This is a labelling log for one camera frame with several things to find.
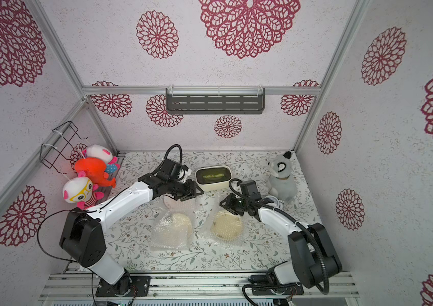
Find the bubble wrap sheet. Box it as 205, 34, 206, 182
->
198, 191, 249, 248

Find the grey raccoon plush toy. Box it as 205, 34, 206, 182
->
267, 151, 297, 201

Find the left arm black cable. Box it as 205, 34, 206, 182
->
36, 144, 183, 299

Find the cream box with dark lid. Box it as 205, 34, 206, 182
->
195, 165, 233, 191

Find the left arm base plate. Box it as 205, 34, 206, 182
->
95, 275, 151, 297

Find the grey metal wall shelf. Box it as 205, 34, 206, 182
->
165, 87, 266, 115

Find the small white round clock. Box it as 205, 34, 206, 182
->
266, 195, 283, 209

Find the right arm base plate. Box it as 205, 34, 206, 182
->
248, 273, 304, 296

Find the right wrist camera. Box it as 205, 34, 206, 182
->
239, 180, 262, 201

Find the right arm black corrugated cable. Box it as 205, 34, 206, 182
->
227, 178, 330, 306

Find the red octopus plush toy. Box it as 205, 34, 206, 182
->
74, 157, 116, 188

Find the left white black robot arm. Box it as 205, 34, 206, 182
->
60, 173, 204, 285

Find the white plush with yellow glasses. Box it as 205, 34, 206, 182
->
62, 172, 104, 210

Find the cream dinner plate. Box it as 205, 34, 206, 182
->
210, 210, 244, 242

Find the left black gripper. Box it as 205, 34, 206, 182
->
168, 178, 205, 202

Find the left bubble wrapped plate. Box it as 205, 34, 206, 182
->
149, 210, 194, 251

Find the pink plate in bubble wrap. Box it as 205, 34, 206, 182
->
163, 195, 197, 211

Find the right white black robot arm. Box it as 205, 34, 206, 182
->
220, 194, 342, 295

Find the black wire wall basket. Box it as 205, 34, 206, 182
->
39, 121, 88, 175

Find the white pink plush top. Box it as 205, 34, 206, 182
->
81, 145, 120, 174

